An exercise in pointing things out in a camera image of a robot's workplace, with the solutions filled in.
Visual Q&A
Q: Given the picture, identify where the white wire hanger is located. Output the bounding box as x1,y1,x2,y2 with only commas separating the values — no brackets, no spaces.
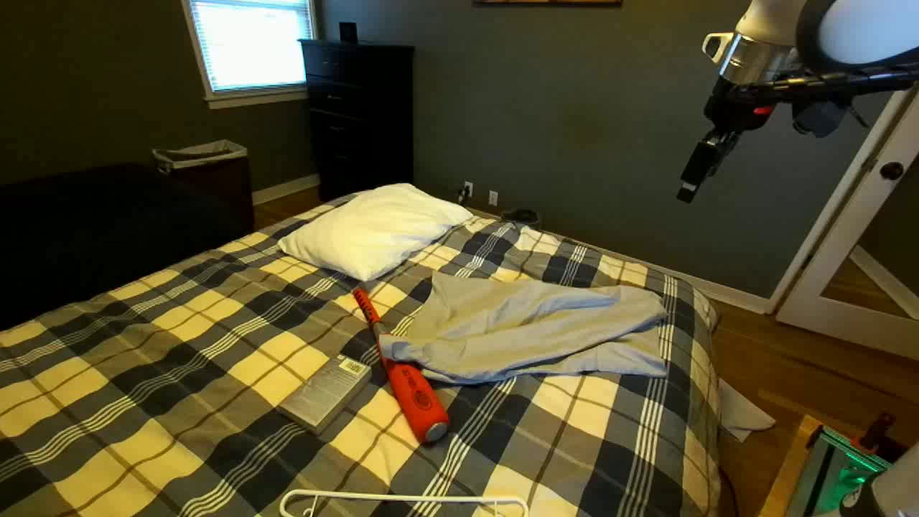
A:
279,485,530,517

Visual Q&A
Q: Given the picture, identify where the dark laundry hamper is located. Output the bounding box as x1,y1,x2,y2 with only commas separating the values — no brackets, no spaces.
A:
150,137,255,228

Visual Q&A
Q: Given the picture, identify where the grey cloth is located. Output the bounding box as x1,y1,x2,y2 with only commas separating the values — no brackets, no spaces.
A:
380,269,677,387

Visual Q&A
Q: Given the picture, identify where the grey box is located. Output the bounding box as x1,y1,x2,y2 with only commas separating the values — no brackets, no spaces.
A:
866,443,919,517

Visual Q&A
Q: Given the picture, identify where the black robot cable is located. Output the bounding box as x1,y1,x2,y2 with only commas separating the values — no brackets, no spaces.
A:
765,67,919,104

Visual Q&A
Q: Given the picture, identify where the white pillow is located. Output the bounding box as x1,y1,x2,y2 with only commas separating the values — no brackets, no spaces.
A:
279,180,476,285

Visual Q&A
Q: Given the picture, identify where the white door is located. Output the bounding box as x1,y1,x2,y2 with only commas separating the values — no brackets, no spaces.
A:
773,90,919,361

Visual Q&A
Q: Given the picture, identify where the bright window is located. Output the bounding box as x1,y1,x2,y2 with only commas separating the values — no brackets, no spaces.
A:
182,0,322,109

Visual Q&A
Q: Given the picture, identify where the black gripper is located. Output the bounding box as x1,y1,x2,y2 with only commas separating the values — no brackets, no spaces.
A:
674,80,777,206

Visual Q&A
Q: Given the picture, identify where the red baseball bat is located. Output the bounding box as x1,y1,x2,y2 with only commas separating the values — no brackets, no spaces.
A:
351,285,454,447

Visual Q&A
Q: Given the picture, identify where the grey book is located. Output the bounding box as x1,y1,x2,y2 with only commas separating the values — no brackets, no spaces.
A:
282,354,374,432

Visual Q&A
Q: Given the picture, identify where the plaid bed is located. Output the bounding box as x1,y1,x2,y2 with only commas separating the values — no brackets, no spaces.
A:
0,189,742,517

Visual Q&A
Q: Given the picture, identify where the white bed sheet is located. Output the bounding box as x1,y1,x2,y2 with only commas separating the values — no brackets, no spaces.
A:
713,376,777,446

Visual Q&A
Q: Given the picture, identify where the green metal item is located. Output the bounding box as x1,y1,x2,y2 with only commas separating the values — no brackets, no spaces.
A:
785,424,892,517

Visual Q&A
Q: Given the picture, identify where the black dresser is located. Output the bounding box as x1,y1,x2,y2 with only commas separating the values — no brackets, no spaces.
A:
298,37,416,203

